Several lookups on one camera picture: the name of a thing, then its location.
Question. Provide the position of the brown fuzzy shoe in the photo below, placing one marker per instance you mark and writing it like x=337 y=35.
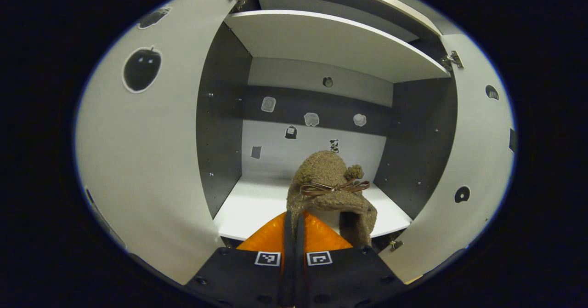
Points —
x=326 y=179

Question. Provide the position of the white shoe cabinet door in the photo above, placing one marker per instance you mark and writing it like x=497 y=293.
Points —
x=459 y=161
x=161 y=161

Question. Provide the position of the white shoe cabinet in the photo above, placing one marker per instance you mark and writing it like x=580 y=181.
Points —
x=321 y=41

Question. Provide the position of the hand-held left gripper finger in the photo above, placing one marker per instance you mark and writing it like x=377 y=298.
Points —
x=288 y=271
x=299 y=271

